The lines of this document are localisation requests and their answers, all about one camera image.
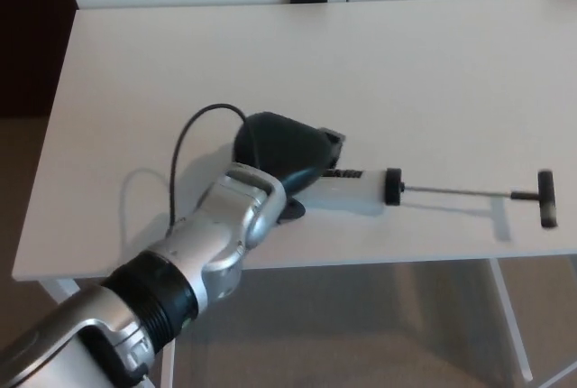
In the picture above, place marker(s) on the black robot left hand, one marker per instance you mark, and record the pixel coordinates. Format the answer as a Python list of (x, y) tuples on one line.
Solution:
[(279, 144)]

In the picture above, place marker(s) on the white Franklin air pump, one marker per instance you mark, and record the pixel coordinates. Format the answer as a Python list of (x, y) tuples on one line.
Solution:
[(351, 189)]

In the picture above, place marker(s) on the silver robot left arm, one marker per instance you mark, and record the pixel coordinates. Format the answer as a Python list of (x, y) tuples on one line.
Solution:
[(216, 225)]

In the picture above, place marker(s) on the white desk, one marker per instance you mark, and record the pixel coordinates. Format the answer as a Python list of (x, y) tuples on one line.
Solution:
[(360, 67)]

